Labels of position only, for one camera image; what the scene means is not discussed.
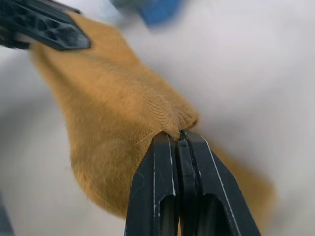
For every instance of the ribbed finger of the black left gripper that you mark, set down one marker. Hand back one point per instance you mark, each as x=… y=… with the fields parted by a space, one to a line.
x=67 y=7
x=41 y=23

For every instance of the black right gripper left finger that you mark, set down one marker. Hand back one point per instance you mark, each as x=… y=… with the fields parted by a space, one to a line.
x=145 y=186

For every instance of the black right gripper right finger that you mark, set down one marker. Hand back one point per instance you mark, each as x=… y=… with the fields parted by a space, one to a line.
x=209 y=182

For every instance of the mustard yellow knit sock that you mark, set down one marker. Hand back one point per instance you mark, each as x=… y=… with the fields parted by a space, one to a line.
x=108 y=108

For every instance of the blue sock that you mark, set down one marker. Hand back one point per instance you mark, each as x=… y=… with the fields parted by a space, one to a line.
x=157 y=11

